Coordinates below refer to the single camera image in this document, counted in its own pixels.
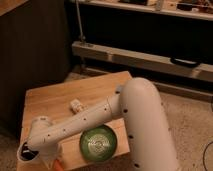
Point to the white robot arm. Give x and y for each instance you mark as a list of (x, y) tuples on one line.
[(139, 104)]

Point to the wooden table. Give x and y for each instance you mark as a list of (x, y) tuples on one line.
[(54, 102)]

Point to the metal shelf rack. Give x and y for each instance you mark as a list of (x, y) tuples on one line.
[(134, 33)]

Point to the black handle on shelf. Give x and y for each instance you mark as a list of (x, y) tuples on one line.
[(185, 63)]

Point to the small cream wooden block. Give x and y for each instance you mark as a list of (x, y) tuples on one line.
[(76, 106)]

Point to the orange pepper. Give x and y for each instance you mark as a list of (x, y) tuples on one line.
[(58, 166)]

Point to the green bowl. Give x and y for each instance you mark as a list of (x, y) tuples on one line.
[(98, 144)]

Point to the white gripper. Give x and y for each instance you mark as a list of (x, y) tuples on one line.
[(50, 157)]

